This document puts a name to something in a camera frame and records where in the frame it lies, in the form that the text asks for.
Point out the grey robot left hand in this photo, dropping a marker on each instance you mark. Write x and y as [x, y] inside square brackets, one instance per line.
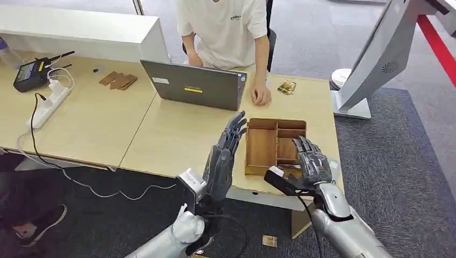
[221, 167]

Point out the person's left hand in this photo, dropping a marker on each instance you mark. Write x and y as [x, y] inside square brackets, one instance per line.
[260, 93]

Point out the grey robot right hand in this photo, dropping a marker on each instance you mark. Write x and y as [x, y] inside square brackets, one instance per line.
[313, 165]

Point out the person's right hand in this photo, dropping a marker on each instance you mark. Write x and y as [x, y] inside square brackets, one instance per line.
[195, 59]

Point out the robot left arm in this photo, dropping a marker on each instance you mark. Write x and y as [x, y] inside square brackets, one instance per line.
[185, 228]

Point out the clear plastic wrapped packet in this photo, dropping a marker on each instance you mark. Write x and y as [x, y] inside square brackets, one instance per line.
[286, 87]

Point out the grey laptop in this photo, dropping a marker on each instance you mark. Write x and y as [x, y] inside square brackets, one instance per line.
[196, 89]

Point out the person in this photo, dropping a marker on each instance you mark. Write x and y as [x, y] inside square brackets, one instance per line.
[224, 32]
[21, 192]

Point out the wooden card box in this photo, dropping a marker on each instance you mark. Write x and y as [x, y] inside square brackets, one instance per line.
[262, 147]

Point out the pale wooden desk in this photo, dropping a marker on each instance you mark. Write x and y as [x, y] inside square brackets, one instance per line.
[89, 117]
[185, 139]

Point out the brown wooden divider piece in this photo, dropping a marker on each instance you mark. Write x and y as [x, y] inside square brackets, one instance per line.
[130, 81]
[107, 78]
[119, 81]

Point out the grey metal pole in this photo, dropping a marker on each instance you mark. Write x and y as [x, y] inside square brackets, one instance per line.
[138, 7]

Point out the dark grey carpet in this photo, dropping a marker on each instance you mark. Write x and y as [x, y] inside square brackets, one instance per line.
[392, 178]

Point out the white round base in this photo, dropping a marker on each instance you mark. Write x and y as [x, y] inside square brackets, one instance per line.
[340, 78]

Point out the small wooden tile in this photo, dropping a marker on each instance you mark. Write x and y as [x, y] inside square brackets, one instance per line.
[269, 241]

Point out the white counter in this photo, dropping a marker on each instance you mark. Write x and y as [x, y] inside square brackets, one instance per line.
[82, 34]

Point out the white charger plug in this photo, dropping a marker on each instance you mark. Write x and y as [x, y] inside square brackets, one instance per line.
[56, 87]

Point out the white power strip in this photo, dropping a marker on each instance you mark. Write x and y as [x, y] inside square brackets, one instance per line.
[48, 107]

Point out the black device with antennas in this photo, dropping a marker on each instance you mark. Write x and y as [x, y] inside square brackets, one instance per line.
[28, 74]

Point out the clear plastic bottle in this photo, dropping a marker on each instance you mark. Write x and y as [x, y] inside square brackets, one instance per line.
[4, 50]

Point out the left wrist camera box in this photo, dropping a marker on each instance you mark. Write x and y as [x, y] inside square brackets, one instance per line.
[192, 185]

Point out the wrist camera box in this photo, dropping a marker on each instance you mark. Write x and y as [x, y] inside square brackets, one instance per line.
[281, 181]
[192, 185]

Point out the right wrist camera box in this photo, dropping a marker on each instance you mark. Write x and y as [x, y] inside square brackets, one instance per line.
[281, 181]

